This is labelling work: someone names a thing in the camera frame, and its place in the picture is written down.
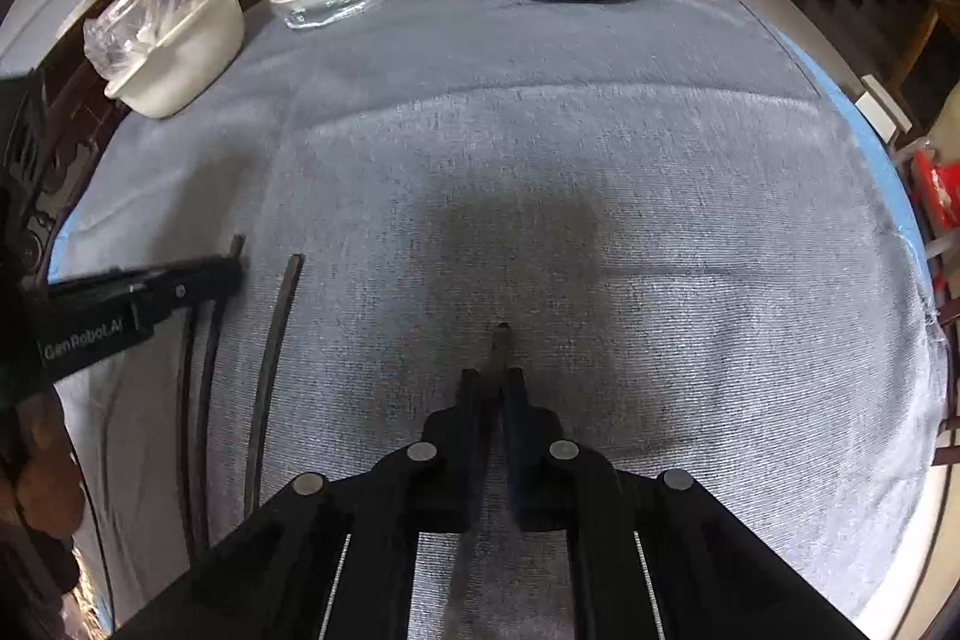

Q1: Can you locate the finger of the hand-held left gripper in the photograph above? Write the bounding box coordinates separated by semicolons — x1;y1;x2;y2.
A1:
46;255;245;320

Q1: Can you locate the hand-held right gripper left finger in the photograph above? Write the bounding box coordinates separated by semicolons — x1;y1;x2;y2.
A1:
112;368;488;640

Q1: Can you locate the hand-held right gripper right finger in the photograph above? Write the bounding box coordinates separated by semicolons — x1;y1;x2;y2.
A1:
501;367;863;640

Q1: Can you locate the person's left hand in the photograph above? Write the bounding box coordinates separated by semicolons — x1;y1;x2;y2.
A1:
16;386;85;534

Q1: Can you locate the dark carved wooden sideboard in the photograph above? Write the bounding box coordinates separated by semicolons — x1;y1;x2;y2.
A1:
0;0;252;285

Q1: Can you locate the white plastic basin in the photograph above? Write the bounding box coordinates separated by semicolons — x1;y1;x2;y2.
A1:
103;0;248;119

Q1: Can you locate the clear plastic bag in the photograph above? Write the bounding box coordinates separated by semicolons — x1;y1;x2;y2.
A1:
82;0;220;83

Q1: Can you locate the grey tablecloth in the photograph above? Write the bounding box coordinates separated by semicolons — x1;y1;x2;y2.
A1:
52;0;950;640

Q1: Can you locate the blue table cover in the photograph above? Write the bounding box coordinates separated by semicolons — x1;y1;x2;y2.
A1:
739;0;936;315

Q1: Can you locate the red child's chair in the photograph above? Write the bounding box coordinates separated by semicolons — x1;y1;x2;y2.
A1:
910;149;960;253

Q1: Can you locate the white step stool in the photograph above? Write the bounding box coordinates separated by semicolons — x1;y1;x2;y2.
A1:
855;74;914;148

